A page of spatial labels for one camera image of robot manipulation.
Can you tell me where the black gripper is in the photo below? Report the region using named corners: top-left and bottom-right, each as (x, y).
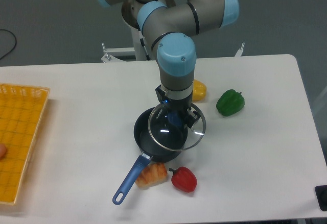
top-left (163, 96), bottom-right (200, 129)

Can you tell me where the dark saucepan blue handle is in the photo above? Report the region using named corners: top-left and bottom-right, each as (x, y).
top-left (112, 108), bottom-right (180, 205)

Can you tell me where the black object table corner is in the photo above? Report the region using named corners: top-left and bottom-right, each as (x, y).
top-left (315, 185), bottom-right (327, 211)

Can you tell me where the red bell pepper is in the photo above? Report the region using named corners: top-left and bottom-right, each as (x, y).
top-left (169, 167), bottom-right (197, 193)

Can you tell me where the yellow woven basket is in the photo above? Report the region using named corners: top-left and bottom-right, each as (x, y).
top-left (1, 83), bottom-right (50, 205)

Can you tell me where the green bell pepper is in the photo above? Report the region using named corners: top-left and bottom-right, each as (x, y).
top-left (216, 89), bottom-right (245, 117)

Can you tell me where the black cable on floor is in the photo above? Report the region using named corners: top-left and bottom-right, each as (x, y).
top-left (0, 29), bottom-right (17, 60)

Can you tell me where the yellow bell pepper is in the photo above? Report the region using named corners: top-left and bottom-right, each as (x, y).
top-left (192, 79), bottom-right (207, 102)

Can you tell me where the croissant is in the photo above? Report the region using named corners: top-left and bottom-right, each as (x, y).
top-left (135, 163), bottom-right (168, 188)

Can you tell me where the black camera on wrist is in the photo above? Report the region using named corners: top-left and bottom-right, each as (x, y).
top-left (155, 85), bottom-right (166, 103)

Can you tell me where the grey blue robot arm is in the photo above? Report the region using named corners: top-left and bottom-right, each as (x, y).
top-left (98, 0), bottom-right (240, 127)

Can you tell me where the glass lid blue knob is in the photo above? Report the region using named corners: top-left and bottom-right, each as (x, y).
top-left (148, 103), bottom-right (206, 152)

